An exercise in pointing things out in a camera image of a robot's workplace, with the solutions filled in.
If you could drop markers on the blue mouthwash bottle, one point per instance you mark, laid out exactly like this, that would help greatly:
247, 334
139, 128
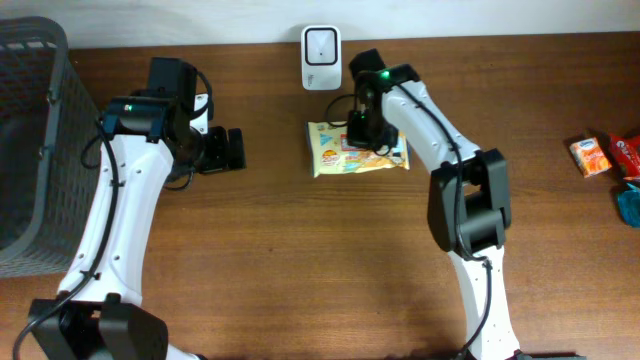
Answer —
628, 205

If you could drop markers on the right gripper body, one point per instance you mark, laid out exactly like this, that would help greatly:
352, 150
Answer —
372, 130

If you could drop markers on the yellow snack bag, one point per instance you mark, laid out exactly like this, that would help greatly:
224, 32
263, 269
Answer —
332, 155

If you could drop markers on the red snack packet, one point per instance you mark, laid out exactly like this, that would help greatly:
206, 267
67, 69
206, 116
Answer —
625, 152

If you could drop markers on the grey plastic basket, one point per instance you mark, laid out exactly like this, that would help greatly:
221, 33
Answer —
47, 118

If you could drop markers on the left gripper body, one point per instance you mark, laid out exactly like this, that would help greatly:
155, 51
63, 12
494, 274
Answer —
215, 153

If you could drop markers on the white barcode scanner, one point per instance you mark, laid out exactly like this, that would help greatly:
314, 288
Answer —
321, 57

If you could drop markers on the orange small packet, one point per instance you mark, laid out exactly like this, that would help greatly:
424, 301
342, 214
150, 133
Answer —
589, 157

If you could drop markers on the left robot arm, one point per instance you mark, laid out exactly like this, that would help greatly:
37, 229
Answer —
148, 142

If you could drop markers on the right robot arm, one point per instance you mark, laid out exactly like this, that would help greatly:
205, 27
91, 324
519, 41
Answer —
469, 209

